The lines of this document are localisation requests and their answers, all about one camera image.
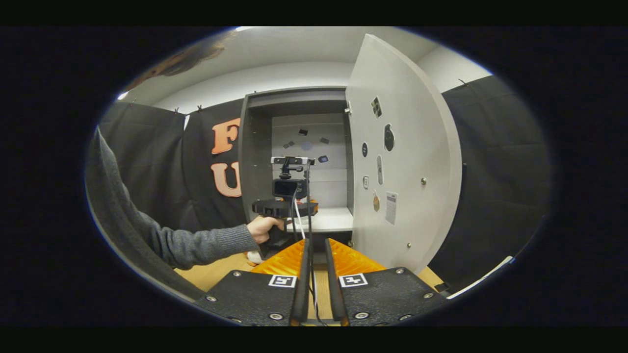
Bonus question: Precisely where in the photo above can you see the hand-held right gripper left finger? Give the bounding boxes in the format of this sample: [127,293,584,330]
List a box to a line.
[194,239,311,327]

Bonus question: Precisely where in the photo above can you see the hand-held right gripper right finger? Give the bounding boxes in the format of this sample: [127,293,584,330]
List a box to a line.
[324,239,448,327]

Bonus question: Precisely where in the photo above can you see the grey cabinet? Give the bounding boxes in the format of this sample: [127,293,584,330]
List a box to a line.
[238,86,355,260]

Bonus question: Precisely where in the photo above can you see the white cabinet door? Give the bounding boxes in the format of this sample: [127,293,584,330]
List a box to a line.
[345,33,463,274]

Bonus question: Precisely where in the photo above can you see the white cabinet shelf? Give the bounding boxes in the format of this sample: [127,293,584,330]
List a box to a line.
[286,206,354,233]

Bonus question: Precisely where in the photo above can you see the person's grey sweater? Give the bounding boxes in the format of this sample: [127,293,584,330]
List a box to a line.
[85,125,209,302]

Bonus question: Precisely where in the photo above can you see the person's head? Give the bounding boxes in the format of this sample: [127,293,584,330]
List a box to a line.
[123,29,237,93]

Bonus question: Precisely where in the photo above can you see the black backdrop cloth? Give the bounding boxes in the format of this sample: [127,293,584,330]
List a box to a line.
[96,74,555,295]

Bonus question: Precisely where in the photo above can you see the white cable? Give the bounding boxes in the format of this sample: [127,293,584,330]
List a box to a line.
[293,186,307,241]

